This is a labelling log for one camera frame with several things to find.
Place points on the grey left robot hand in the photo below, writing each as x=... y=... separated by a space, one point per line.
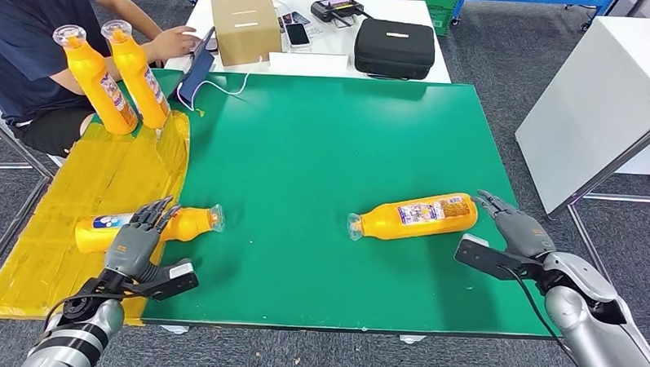
x=131 y=248

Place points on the brown cardboard box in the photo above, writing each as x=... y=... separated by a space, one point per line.
x=245 y=31

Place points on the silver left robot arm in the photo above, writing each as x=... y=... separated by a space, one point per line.
x=76 y=330

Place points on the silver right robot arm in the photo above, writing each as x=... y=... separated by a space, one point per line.
x=601 y=332

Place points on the grey metal frame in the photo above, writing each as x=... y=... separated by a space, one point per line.
x=13 y=144

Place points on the yellow taped cardboard mat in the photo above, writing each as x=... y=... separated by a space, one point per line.
x=59 y=194

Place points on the smartphone with dark screen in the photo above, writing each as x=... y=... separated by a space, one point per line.
x=297 y=34

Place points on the white table bracket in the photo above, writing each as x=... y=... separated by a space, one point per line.
x=412 y=339
x=174 y=329

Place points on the flat white box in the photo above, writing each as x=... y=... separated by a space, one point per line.
x=307 y=64

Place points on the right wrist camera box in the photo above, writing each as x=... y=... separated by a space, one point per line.
x=484 y=255

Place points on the tablet in blue case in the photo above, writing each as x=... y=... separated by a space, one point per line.
x=196 y=80

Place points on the black remote controller with screen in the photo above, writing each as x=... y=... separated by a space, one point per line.
x=335 y=8

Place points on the dark printed card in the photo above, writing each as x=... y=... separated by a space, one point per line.
x=281 y=24
x=300 y=18

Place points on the white table steel frame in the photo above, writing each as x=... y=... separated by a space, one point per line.
x=587 y=110

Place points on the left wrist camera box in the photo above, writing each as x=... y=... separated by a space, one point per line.
x=175 y=278

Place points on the green table mat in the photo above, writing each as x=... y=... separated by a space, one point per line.
x=331 y=150

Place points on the black zipped carrying case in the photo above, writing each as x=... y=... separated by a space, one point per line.
x=394 y=49

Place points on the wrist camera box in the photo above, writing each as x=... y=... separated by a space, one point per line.
x=175 y=278
x=484 y=255

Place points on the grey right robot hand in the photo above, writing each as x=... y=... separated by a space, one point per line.
x=523 y=235

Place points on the person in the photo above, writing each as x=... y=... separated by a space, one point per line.
x=22 y=42

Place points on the orange detergent bottle clear cap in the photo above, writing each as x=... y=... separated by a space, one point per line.
x=388 y=219
x=96 y=85
x=191 y=223
x=136 y=78

